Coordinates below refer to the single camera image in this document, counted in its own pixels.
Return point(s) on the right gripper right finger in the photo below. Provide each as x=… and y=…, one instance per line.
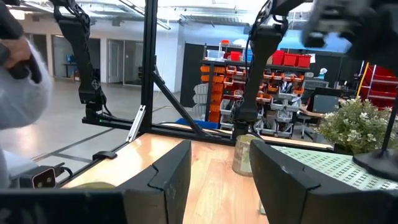
x=289, y=193

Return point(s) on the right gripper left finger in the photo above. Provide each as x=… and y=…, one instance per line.
x=168, y=186

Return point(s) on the black candle stick holder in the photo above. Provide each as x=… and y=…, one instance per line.
x=377, y=163

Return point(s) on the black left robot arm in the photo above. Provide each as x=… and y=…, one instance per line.
x=261, y=62

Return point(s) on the person's forearm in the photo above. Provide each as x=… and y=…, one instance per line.
x=21, y=99

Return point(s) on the mint green perforated shelf riser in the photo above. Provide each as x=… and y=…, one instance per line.
x=335, y=168

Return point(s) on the red metal cart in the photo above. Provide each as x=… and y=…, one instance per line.
x=379, y=81

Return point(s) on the yellow pole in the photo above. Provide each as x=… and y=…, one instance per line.
x=362, y=79

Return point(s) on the blue flat bin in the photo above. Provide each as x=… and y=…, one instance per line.
x=199, y=124

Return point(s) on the tissue box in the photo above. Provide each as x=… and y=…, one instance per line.
x=322, y=74

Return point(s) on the black table edge clip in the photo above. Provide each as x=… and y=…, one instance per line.
x=104, y=155

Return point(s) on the red storage bin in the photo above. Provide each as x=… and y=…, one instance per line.
x=278, y=58
x=290, y=60
x=304, y=61
x=235, y=56

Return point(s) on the grey office chair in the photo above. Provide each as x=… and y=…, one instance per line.
x=325, y=104

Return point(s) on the small potted green plant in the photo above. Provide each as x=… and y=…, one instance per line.
x=354, y=127

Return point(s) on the storage rack with orange bins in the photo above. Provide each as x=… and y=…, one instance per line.
x=217, y=93

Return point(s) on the black partition panel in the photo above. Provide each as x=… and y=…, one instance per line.
x=191, y=74

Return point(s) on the clear plastic container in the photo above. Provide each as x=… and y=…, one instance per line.
x=215, y=55

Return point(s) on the person's hand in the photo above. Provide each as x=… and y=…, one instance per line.
x=15, y=51

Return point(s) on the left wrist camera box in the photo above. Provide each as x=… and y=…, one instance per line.
x=326, y=21

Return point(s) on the silver metal bracket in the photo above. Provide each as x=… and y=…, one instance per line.
x=136, y=124

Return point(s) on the black aluminium table frame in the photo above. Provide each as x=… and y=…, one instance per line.
x=149, y=62

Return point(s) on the table level depth camera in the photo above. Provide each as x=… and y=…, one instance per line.
x=40, y=178

